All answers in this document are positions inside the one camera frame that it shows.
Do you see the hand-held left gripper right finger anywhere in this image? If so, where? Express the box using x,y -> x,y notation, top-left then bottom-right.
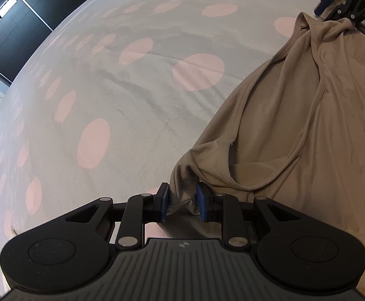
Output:
196,182 -> 300,249

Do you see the tan garment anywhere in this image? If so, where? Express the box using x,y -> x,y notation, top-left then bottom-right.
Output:
169,12 -> 365,301

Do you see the pink polka dot bed cover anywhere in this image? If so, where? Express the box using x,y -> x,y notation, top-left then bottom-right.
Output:
0,0 -> 330,301

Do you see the dark wardrobe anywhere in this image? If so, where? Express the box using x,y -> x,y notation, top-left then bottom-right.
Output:
0,0 -> 125,85

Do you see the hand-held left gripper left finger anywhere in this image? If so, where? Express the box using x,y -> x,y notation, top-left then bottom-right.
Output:
64,182 -> 171,252

